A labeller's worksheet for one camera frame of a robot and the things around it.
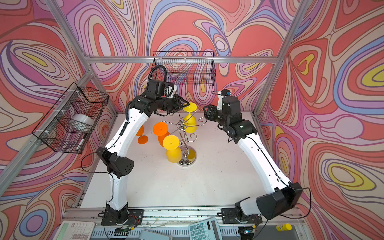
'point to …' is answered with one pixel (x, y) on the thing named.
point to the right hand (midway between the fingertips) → (207, 112)
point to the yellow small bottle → (287, 226)
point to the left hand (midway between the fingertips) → (189, 103)
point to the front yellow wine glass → (174, 152)
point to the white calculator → (75, 230)
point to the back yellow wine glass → (190, 123)
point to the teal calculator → (207, 229)
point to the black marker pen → (80, 144)
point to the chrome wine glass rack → (189, 153)
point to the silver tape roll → (82, 121)
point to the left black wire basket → (70, 122)
